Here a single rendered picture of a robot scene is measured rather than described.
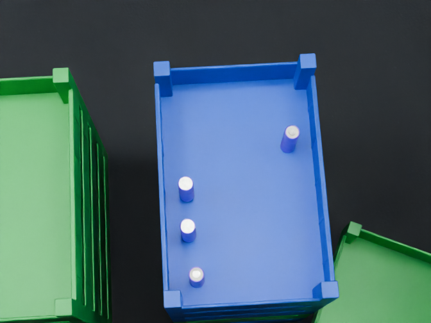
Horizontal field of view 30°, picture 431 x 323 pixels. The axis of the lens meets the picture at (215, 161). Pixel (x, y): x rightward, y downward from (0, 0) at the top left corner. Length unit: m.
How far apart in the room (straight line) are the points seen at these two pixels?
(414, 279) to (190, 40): 0.56
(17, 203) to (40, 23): 0.52
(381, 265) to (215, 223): 0.42
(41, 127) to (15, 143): 0.04
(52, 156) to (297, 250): 0.33
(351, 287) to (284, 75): 0.43
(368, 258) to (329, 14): 0.44
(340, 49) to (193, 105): 0.47
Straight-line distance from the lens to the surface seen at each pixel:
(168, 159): 1.04
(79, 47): 1.45
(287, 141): 0.99
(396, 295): 1.36
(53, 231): 1.03
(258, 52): 1.44
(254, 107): 1.06
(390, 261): 1.36
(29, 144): 1.06
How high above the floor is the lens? 1.32
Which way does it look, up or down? 75 degrees down
